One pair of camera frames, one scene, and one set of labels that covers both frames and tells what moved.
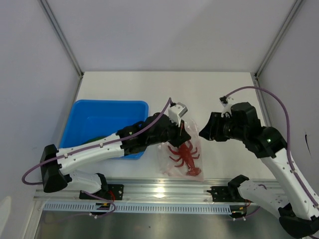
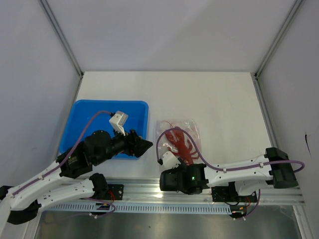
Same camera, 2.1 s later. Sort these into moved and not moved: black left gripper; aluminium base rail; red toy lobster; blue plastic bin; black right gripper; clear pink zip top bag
Moved: black left gripper; black right gripper
Not moved: clear pink zip top bag; red toy lobster; blue plastic bin; aluminium base rail
